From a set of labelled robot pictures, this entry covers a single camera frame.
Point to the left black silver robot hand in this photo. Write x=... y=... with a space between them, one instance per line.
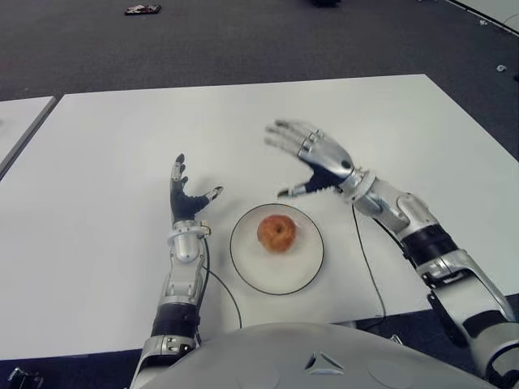
x=182 y=204

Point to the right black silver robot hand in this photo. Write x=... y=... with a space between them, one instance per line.
x=328 y=158

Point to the red-brown apple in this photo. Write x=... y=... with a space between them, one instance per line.
x=275 y=234

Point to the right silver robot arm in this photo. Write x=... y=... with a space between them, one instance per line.
x=425 y=239

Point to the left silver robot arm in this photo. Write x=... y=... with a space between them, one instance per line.
x=184 y=255

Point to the white plate with black rim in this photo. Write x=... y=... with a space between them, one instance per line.
x=284 y=275

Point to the neighbouring white table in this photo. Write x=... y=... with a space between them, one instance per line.
x=18 y=121

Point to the grey robot torso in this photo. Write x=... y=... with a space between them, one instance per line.
x=292 y=356

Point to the dark flat object on floor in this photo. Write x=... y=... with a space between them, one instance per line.
x=142 y=9

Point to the white table with dark edge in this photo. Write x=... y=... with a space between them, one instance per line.
x=498 y=10

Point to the black metal device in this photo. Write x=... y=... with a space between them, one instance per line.
x=20 y=379

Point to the small left wrist camera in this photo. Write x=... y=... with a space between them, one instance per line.
x=205 y=229

